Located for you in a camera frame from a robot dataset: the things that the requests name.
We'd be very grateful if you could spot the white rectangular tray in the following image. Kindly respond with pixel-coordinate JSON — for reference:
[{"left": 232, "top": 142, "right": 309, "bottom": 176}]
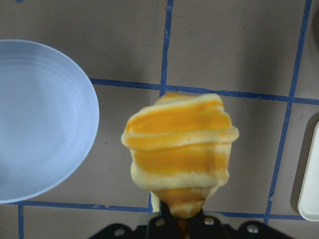
[{"left": 298, "top": 122, "right": 319, "bottom": 222}]

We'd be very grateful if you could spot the blue plate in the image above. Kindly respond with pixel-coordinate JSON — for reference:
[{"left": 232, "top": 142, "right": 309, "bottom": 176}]
[{"left": 0, "top": 39, "right": 100, "bottom": 204}]

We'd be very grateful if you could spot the yellow croissant bread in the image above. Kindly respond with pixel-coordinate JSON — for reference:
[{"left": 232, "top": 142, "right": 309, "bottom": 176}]
[{"left": 121, "top": 93, "right": 239, "bottom": 219}]

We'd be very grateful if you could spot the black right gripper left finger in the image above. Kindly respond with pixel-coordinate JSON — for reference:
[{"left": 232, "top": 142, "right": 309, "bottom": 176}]
[{"left": 91, "top": 202, "right": 174, "bottom": 239}]

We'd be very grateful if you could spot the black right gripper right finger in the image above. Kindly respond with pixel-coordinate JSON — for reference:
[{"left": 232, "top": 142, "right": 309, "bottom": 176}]
[{"left": 189, "top": 211, "right": 291, "bottom": 239}]

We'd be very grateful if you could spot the cream bowl with lemon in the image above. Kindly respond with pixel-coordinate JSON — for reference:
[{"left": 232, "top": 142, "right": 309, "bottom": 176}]
[{"left": 311, "top": 0, "right": 319, "bottom": 51}]

